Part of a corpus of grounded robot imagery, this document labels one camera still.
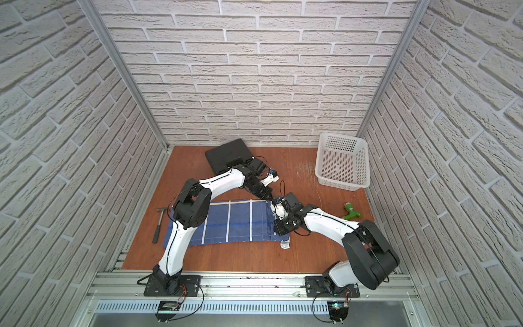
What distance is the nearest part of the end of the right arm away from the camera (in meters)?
0.65

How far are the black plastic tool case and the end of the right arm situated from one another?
1.41ft

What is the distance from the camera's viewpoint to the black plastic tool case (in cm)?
→ 108
